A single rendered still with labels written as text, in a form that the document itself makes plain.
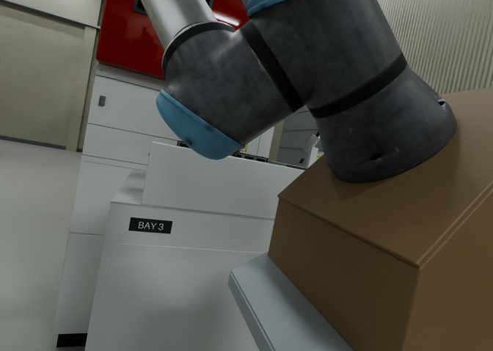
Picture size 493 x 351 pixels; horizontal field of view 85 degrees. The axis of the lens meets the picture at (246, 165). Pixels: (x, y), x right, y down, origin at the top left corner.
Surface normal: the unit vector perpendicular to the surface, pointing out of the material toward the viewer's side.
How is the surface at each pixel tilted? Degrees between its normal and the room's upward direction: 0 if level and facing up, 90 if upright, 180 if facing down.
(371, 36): 92
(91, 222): 90
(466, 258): 90
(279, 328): 0
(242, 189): 90
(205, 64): 75
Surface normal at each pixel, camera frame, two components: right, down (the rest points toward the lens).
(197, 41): -0.15, -0.30
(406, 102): 0.07, -0.10
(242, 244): 0.32, 0.10
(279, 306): 0.19, -0.98
